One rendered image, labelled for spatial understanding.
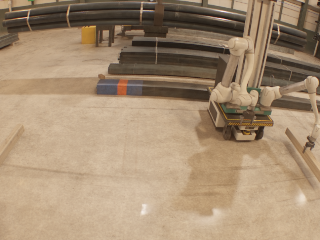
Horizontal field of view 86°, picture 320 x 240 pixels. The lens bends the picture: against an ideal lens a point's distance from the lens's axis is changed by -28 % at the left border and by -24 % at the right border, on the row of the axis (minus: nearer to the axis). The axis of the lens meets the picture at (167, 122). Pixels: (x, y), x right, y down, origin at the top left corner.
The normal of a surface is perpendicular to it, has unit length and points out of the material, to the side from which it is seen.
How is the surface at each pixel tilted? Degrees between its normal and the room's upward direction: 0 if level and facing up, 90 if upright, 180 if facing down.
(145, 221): 0
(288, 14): 90
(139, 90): 90
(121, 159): 0
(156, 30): 90
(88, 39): 90
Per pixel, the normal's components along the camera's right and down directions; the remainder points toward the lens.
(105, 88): 0.04, 0.54
